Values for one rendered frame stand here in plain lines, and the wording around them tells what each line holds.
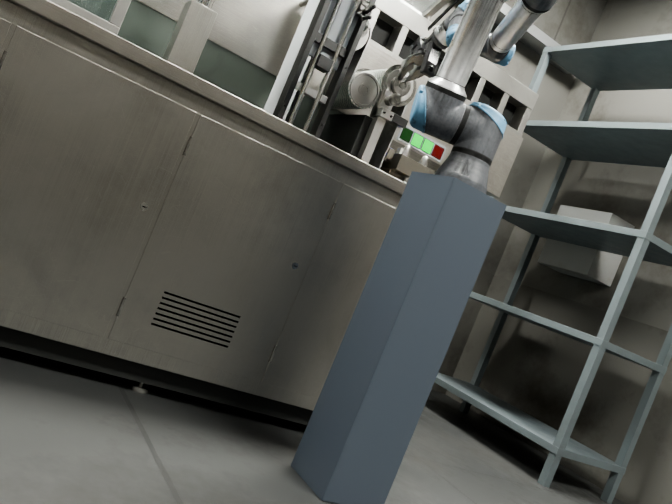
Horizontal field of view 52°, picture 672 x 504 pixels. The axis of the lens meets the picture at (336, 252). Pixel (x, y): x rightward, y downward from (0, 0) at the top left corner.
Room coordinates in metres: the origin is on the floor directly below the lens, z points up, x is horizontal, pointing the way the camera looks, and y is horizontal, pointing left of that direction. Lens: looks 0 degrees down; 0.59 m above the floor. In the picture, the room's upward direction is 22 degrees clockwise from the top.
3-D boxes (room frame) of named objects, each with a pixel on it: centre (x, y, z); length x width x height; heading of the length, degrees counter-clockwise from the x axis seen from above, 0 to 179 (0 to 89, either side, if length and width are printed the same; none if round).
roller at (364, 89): (2.50, 0.18, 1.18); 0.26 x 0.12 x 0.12; 29
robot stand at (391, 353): (1.89, -0.25, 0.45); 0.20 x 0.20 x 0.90; 30
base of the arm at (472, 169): (1.89, -0.25, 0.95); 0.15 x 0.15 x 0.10
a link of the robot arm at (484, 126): (1.89, -0.24, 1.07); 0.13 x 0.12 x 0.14; 94
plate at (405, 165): (2.68, -0.06, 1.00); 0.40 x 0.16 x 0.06; 29
